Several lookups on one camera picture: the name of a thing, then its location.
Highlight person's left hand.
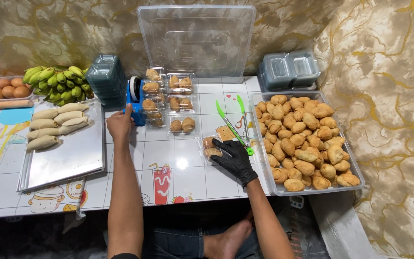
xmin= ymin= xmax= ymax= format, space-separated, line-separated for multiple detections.
xmin=106 ymin=104 xmax=136 ymax=143

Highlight person's blue jeans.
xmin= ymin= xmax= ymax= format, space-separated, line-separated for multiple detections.
xmin=142 ymin=226 xmax=265 ymax=259

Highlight person's right hand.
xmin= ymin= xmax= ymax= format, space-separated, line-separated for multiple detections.
xmin=210 ymin=139 xmax=259 ymax=188

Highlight clear plastic tub lid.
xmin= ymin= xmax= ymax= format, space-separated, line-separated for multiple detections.
xmin=137 ymin=5 xmax=257 ymax=84

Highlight rows of packed pastry boxes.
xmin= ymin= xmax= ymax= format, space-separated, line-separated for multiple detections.
xmin=142 ymin=66 xmax=199 ymax=137

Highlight bunch of green bananas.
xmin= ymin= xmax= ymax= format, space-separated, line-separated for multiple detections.
xmin=22 ymin=65 xmax=95 ymax=107

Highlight clear clamshell with two pastries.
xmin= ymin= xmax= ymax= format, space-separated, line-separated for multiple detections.
xmin=197 ymin=135 xmax=233 ymax=166

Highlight group of raw dough rolls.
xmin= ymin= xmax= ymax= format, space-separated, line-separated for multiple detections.
xmin=26 ymin=102 xmax=90 ymax=151

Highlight large clear plastic tub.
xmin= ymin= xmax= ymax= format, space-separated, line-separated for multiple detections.
xmin=249 ymin=90 xmax=366 ymax=197

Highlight wooden rolling pin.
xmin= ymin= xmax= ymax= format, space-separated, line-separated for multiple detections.
xmin=0 ymin=100 xmax=35 ymax=111

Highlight blue tape dispenser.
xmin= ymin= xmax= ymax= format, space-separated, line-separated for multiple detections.
xmin=122 ymin=76 xmax=147 ymax=127

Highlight person's bare foot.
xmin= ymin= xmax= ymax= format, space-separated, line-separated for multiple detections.
xmin=203 ymin=215 xmax=254 ymax=259

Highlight metal baking tray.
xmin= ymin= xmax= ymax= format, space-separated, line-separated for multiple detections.
xmin=16 ymin=98 xmax=106 ymax=193

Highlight stack of empty clear boxes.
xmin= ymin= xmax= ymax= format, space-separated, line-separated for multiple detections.
xmin=85 ymin=53 xmax=127 ymax=107
xmin=258 ymin=50 xmax=321 ymax=92

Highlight group of brown eggs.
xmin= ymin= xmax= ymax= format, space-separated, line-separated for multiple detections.
xmin=0 ymin=77 xmax=32 ymax=100

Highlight heap of fried pastries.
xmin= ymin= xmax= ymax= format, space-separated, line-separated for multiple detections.
xmin=255 ymin=94 xmax=361 ymax=192

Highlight green-tipped metal tongs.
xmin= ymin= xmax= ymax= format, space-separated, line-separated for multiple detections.
xmin=215 ymin=94 xmax=255 ymax=157

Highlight clear egg container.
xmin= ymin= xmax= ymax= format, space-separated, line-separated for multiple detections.
xmin=0 ymin=76 xmax=35 ymax=103

